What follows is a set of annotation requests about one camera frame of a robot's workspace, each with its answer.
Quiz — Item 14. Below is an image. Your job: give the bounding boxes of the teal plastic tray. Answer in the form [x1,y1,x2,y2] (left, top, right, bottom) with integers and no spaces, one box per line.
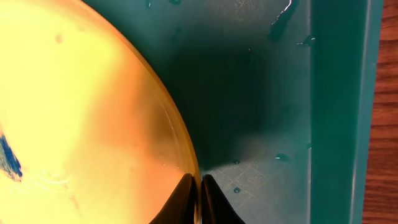
[86,0,383,223]

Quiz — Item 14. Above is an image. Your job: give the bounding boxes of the yellow-green plate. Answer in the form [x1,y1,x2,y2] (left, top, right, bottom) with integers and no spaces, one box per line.
[1,1,200,223]

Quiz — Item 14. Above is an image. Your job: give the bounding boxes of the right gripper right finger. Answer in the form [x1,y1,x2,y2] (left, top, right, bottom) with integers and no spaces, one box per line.
[201,174,245,224]

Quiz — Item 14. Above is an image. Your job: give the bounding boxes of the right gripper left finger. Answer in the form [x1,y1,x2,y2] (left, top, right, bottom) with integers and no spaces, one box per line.
[150,173,196,224]

